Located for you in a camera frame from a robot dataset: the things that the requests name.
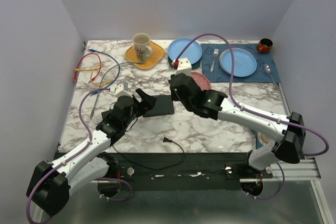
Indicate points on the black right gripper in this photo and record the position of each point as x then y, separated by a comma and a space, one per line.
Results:
174, 97

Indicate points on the silver spoon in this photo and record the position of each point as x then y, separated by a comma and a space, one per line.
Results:
267, 70

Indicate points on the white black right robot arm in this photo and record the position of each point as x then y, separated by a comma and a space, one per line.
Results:
285, 132

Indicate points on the light blue plate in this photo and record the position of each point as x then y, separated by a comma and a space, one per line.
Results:
178, 45

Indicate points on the blue plate on placemat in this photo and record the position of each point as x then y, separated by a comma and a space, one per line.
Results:
245, 63

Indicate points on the blue cloth placemat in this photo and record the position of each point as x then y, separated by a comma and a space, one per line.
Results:
219, 75

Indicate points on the dark teal coaster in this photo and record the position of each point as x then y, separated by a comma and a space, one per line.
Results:
195, 61

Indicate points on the aluminium rail frame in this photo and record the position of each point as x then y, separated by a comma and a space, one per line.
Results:
232, 165

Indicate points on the small red-brown bowl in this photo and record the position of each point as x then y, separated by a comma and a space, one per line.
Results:
264, 46

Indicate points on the blue star-shaped dish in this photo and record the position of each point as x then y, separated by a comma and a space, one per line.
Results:
261, 139

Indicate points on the silver fork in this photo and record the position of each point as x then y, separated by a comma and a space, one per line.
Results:
215, 54

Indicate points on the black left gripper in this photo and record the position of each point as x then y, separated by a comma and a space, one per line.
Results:
148, 102

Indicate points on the pink dotted plate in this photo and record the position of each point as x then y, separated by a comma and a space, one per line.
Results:
201, 80

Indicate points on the beige floral mug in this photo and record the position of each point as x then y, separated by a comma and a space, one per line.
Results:
142, 46

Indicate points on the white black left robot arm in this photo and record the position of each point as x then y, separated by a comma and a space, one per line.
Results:
50, 186

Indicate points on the dark grey network switch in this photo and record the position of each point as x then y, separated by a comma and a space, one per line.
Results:
163, 106

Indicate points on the yellow woven coaster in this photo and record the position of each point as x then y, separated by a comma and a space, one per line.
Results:
158, 53

